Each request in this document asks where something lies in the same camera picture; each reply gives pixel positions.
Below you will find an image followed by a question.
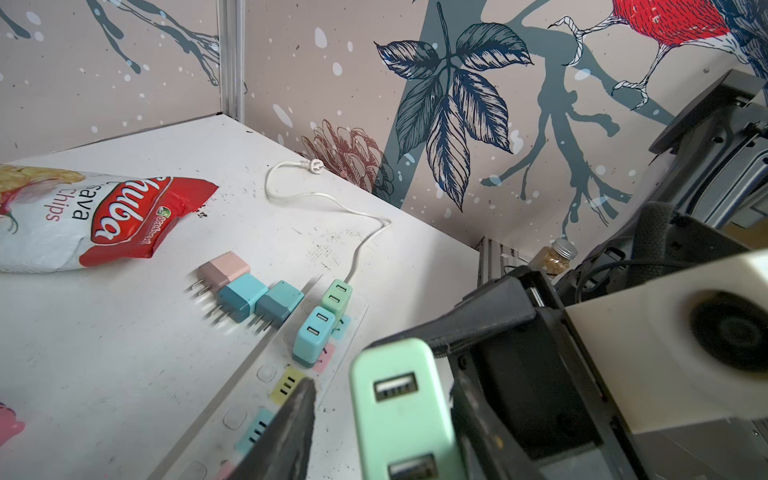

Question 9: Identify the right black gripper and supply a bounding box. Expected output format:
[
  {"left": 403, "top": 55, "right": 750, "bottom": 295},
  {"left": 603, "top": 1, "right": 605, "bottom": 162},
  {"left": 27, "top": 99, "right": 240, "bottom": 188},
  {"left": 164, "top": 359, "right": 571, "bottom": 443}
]
[{"left": 368, "top": 267, "right": 642, "bottom": 479}]

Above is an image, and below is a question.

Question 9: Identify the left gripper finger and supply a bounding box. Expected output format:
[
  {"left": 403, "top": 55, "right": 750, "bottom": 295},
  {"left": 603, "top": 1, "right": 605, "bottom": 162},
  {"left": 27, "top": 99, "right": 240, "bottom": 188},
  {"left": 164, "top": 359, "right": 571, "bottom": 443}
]
[{"left": 230, "top": 378, "right": 316, "bottom": 480}]

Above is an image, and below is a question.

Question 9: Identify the white multicolour power strip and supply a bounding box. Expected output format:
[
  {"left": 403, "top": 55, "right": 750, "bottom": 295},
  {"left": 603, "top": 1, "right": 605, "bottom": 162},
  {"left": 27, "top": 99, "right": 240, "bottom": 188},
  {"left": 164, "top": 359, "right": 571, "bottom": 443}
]
[{"left": 149, "top": 276, "right": 369, "bottom": 479}]

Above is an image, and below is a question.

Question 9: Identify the teal charger plug front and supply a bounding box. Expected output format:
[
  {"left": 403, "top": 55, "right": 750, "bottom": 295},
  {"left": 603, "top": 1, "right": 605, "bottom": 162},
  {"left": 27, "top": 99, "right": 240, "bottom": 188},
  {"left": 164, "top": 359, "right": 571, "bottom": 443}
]
[{"left": 292, "top": 306, "right": 337, "bottom": 365}]

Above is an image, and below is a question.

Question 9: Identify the teal charger plug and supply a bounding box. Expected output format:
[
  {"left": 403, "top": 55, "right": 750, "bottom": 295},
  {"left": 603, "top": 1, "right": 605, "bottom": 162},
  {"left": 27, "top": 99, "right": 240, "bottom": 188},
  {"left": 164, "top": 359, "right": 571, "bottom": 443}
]
[
  {"left": 254, "top": 280, "right": 305, "bottom": 332},
  {"left": 209, "top": 273, "right": 269, "bottom": 323},
  {"left": 292, "top": 306, "right": 337, "bottom": 365}
]

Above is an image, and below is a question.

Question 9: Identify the light green charger plug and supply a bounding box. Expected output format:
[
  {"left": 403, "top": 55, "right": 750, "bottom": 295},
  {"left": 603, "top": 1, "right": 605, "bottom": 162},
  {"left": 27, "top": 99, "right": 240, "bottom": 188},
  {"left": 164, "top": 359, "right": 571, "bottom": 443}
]
[{"left": 320, "top": 279, "right": 353, "bottom": 320}]

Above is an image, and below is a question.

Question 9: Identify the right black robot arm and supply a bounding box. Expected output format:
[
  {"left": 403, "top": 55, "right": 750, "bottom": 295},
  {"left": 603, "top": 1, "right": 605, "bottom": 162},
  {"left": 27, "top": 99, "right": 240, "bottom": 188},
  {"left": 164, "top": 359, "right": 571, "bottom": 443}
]
[{"left": 350, "top": 70, "right": 767, "bottom": 479}]

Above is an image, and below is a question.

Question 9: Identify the teal charger plug lower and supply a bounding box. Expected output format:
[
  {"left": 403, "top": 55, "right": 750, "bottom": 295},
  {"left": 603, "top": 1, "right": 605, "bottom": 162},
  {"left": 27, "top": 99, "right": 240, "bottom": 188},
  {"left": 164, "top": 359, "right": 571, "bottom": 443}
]
[{"left": 254, "top": 280, "right": 305, "bottom": 332}]

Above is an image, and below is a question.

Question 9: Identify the teal charger plug upper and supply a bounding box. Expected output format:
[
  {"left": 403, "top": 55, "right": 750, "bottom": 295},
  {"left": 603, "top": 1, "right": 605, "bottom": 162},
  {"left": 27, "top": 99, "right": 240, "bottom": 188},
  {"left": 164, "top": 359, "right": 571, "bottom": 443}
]
[{"left": 209, "top": 273, "right": 269, "bottom": 323}]

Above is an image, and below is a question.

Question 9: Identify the pink usb charger plug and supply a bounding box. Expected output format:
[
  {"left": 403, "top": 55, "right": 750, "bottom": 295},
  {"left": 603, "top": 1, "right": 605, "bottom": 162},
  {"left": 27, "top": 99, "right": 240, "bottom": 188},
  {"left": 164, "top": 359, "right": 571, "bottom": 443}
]
[{"left": 187, "top": 251, "right": 251, "bottom": 296}]

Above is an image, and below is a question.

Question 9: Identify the glass jar with lid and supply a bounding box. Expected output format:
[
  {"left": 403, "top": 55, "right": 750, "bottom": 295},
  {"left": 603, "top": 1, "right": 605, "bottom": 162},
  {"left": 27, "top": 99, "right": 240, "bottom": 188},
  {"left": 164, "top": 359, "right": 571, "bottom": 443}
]
[{"left": 528, "top": 238, "right": 578, "bottom": 278}]

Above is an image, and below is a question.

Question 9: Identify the pink pig toy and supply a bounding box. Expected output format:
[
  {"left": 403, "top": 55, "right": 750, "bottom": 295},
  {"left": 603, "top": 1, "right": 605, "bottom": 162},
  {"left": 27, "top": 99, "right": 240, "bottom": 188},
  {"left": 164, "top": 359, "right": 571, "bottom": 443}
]
[{"left": 0, "top": 403, "right": 26, "bottom": 446}]

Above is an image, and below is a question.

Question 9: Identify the red white chips bag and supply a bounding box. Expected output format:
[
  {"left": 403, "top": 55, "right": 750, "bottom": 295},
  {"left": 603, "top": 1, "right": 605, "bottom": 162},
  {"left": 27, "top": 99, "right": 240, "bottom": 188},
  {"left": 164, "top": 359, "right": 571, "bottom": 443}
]
[{"left": 1, "top": 164, "right": 218, "bottom": 273}]

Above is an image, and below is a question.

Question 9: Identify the white power strip cable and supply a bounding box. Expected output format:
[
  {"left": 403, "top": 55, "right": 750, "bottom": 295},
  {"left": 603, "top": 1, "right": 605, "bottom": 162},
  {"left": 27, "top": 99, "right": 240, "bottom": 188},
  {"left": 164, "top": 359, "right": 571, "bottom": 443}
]
[{"left": 264, "top": 158, "right": 393, "bottom": 284}]

